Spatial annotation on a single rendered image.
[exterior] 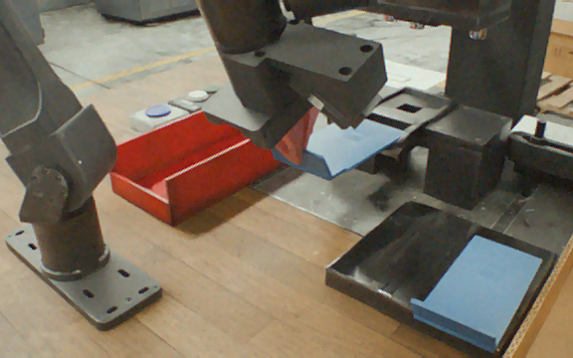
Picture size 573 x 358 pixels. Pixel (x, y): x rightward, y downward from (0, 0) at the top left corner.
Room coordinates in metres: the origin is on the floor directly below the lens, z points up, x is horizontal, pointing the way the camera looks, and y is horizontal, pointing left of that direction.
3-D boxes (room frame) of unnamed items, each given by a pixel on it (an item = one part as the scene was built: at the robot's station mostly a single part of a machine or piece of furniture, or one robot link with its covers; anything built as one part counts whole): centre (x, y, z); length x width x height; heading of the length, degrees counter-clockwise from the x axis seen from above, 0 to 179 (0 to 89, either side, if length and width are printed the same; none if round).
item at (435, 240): (0.40, -0.14, 0.91); 0.17 x 0.16 x 0.02; 51
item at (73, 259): (0.41, 0.22, 0.94); 0.20 x 0.07 x 0.08; 51
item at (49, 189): (0.41, 0.21, 1.00); 0.09 x 0.06 x 0.06; 174
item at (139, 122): (0.74, 0.20, 0.90); 0.07 x 0.07 x 0.06; 51
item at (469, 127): (0.62, -0.16, 0.98); 0.20 x 0.10 x 0.01; 51
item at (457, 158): (0.62, -0.16, 0.94); 0.20 x 0.10 x 0.07; 51
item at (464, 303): (0.35, -0.16, 0.93); 0.15 x 0.07 x 0.03; 143
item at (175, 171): (0.62, 0.10, 0.93); 0.25 x 0.12 x 0.06; 141
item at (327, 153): (0.50, -0.05, 1.00); 0.15 x 0.07 x 0.03; 140
